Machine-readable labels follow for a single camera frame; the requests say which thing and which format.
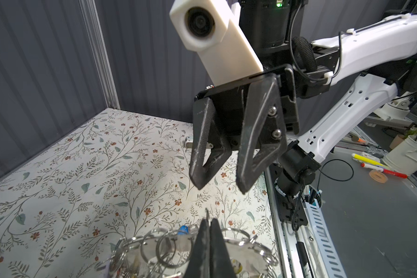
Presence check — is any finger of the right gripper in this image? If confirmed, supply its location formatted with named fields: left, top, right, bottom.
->
left=236, top=74, right=287, bottom=194
left=189, top=98, right=232, bottom=190

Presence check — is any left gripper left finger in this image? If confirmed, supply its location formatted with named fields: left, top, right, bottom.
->
left=183, top=219, right=210, bottom=278

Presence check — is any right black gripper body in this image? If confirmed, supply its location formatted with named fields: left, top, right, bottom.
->
left=195, top=1, right=329, bottom=146

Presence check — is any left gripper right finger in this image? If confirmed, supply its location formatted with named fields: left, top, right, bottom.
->
left=209, top=218, right=236, bottom=278

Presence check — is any large keyring with coloured keys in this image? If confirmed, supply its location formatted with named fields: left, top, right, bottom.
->
left=95, top=224, right=279, bottom=278

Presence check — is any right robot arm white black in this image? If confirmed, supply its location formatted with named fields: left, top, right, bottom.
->
left=170, top=1, right=417, bottom=222

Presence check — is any black marker pen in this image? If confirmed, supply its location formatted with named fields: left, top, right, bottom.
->
left=296, top=241, right=315, bottom=278

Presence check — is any yellow highlighter pen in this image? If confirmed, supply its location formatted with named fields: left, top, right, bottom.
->
left=352, top=154, right=390, bottom=170

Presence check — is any red marker pen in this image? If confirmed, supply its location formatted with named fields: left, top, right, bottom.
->
left=360, top=163, right=408, bottom=179

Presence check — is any white bin outside cell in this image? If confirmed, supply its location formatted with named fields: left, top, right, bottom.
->
left=382, top=137, right=417, bottom=176

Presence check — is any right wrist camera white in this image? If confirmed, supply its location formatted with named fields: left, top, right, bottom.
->
left=169, top=1, right=264, bottom=86

